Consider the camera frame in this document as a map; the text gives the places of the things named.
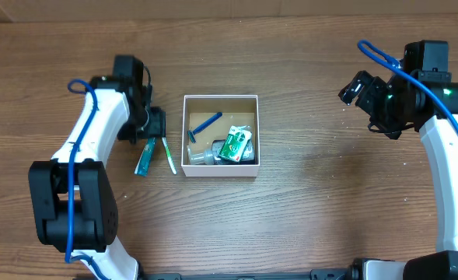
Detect clear bottle dark liquid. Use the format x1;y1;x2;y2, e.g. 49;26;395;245
187;140;256;166

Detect green white small packet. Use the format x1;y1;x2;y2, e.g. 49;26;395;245
219;125;254;163

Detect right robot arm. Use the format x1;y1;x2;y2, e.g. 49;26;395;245
338;69;458;279

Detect teal toothpaste tube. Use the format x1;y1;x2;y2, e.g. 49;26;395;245
135;138;156;177

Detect white cardboard box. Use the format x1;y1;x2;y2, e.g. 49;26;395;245
181;95;260;177

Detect green white toothbrush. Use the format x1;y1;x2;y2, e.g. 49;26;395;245
162;137;177;175

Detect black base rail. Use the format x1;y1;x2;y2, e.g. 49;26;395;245
138;268;347;280

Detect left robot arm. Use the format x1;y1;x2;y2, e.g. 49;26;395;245
28;75;152;279

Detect blue disposable razor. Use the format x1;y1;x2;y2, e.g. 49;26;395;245
187;112;222;143

